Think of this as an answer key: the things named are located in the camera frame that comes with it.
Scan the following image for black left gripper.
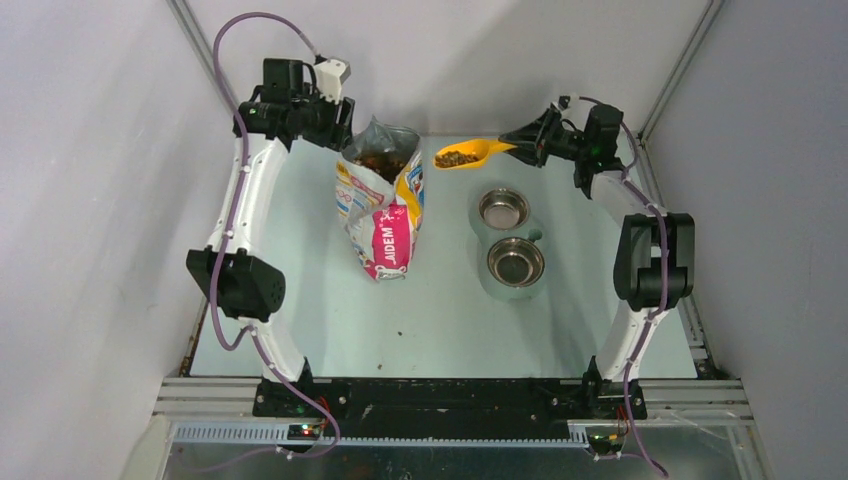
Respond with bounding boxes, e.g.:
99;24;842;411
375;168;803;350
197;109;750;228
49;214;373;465
291;83;354;152

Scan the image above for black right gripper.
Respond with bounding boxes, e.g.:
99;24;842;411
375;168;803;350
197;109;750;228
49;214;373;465
500;109;592;168

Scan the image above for colourful pet food bag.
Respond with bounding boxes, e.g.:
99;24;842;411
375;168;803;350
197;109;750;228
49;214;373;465
335;118;425;282

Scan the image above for yellow plastic scoop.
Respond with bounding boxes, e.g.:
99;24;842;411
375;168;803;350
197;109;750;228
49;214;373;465
433;138;515;170

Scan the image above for steel bowl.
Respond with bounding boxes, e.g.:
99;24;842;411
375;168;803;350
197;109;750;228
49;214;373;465
486;237;546;288
477;187;531;231

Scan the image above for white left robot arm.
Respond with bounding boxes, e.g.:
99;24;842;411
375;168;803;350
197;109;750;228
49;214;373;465
186;56;355;417

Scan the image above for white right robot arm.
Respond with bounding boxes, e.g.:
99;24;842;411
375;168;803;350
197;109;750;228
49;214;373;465
498;98;695;418

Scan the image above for kibble in scoop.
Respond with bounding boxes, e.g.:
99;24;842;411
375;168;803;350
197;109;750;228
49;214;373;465
434;151;479;169

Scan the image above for small green object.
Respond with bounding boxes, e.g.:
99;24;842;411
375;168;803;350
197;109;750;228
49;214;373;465
527;229;543;242

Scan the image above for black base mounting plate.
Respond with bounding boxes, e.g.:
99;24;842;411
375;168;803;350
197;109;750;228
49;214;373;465
252;377;647;441

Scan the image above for left circuit board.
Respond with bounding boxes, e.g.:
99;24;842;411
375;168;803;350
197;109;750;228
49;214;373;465
286;423;323;441

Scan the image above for circuit board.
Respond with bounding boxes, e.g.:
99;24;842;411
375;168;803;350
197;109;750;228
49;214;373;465
586;434;626;459
286;423;323;441

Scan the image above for right circuit board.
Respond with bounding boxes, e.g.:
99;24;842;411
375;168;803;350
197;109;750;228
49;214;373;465
586;434;626;459

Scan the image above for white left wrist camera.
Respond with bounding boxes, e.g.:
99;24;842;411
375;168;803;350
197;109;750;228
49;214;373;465
313;56;351;104

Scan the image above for aluminium frame rail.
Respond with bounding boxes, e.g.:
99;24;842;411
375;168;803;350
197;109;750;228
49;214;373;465
154;378;754;447

